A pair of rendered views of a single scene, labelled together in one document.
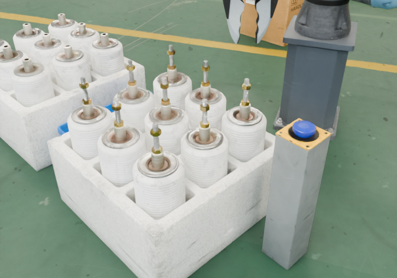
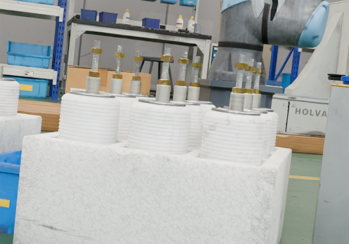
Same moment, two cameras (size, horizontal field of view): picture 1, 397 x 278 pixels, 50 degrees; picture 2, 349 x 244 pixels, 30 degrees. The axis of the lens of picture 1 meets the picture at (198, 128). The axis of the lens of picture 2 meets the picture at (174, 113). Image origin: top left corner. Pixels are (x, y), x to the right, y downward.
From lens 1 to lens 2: 0.85 m
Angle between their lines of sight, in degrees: 44
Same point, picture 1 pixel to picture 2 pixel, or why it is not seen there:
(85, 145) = (98, 128)
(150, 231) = (266, 168)
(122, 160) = (180, 120)
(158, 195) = (254, 137)
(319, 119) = not seen: hidden behind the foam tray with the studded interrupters
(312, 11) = (235, 55)
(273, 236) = (330, 225)
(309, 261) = not seen: outside the picture
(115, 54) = (16, 89)
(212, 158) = (268, 123)
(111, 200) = (187, 160)
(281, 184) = (340, 145)
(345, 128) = not seen: hidden behind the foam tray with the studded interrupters
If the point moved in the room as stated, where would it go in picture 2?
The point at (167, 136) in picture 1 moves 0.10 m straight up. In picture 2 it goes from (195, 118) to (201, 59)
